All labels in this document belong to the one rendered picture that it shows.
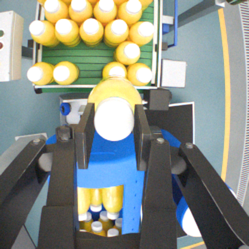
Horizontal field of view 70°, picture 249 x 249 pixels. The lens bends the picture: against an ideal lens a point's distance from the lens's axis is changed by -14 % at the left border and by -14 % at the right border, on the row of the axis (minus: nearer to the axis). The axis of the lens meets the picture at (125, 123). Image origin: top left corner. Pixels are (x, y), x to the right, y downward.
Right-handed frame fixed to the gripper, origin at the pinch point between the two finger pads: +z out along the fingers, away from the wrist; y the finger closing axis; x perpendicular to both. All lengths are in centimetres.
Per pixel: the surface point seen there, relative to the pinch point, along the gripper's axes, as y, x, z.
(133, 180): 4.7, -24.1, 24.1
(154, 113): 29, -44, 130
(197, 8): 27, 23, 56
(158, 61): 13, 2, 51
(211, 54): 83, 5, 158
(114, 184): 0.2, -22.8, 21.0
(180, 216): 28, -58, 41
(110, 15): -2.5, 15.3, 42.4
